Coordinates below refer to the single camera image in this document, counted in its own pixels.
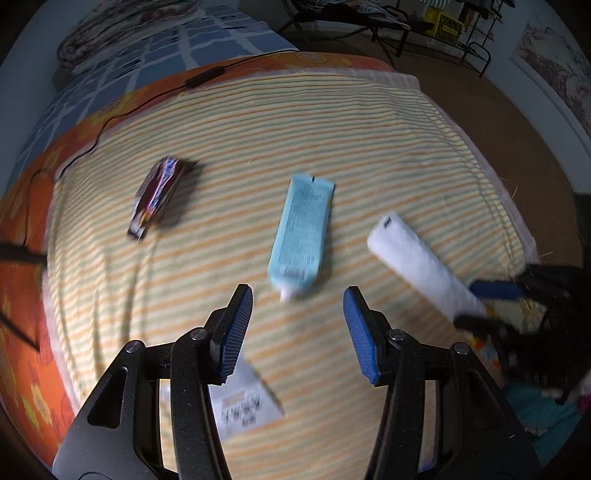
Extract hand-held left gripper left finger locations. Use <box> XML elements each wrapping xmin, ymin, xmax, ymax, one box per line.
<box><xmin>52</xmin><ymin>284</ymin><xmax>254</xmax><ymax>480</ymax></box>

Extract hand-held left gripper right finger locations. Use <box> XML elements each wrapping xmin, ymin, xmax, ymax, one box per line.
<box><xmin>342</xmin><ymin>286</ymin><xmax>542</xmax><ymax>480</ymax></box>

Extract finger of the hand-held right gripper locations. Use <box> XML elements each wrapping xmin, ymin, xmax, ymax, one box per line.
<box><xmin>470</xmin><ymin>277</ymin><xmax>546</xmax><ymax>301</ymax></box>
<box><xmin>455</xmin><ymin>315</ymin><xmax>518</xmax><ymax>342</ymax></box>

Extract long white package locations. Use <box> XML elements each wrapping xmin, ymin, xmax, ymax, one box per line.
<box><xmin>367</xmin><ymin>212</ymin><xmax>488</xmax><ymax>321</ymax></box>

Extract light blue tube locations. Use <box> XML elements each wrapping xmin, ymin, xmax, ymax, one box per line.
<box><xmin>268</xmin><ymin>174</ymin><xmax>336</xmax><ymax>303</ymax></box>

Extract white printed paper packet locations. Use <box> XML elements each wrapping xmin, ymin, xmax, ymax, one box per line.
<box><xmin>159</xmin><ymin>357</ymin><xmax>283</xmax><ymax>441</ymax></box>

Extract teal cloth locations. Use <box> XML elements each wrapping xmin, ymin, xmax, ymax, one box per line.
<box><xmin>503</xmin><ymin>383</ymin><xmax>585</xmax><ymax>437</ymax></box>

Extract dark snack wrapper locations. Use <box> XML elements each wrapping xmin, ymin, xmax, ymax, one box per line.
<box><xmin>127</xmin><ymin>156</ymin><xmax>199</xmax><ymax>241</ymax></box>

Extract yellow striped blanket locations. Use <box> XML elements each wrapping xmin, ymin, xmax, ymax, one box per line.
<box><xmin>44</xmin><ymin>69</ymin><xmax>539</xmax><ymax>480</ymax></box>

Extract orange floral cloth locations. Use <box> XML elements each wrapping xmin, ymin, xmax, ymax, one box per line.
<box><xmin>0</xmin><ymin>48</ymin><xmax>398</xmax><ymax>467</ymax></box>

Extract pale plaid cloth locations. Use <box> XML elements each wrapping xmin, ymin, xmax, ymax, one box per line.
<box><xmin>318</xmin><ymin>65</ymin><xmax>539</xmax><ymax>259</ymax></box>

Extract black metal rack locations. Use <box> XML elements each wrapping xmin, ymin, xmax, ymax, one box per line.
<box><xmin>392</xmin><ymin>0</ymin><xmax>506</xmax><ymax>77</ymax></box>

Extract yellow crate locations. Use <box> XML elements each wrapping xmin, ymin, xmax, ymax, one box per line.
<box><xmin>425</xmin><ymin>7</ymin><xmax>465</xmax><ymax>44</ymax></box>

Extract black folding chair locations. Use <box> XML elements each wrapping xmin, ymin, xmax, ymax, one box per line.
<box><xmin>277</xmin><ymin>0</ymin><xmax>411</xmax><ymax>58</ymax></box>

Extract blue checkered bed sheet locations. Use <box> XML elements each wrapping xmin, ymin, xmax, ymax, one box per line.
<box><xmin>14</xmin><ymin>4</ymin><xmax>301</xmax><ymax>185</ymax></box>

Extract striped cloth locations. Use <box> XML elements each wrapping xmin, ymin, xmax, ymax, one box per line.
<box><xmin>318</xmin><ymin>0</ymin><xmax>411</xmax><ymax>28</ymax></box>

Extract folded floral quilt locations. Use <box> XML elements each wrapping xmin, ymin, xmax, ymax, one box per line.
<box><xmin>58</xmin><ymin>0</ymin><xmax>204</xmax><ymax>75</ymax></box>

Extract wall map poster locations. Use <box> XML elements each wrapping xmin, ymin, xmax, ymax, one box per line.
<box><xmin>510</xmin><ymin>9</ymin><xmax>591</xmax><ymax>134</ymax></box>

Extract black cable with switch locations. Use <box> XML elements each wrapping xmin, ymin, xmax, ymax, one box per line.
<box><xmin>21</xmin><ymin>48</ymin><xmax>278</xmax><ymax>250</ymax></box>

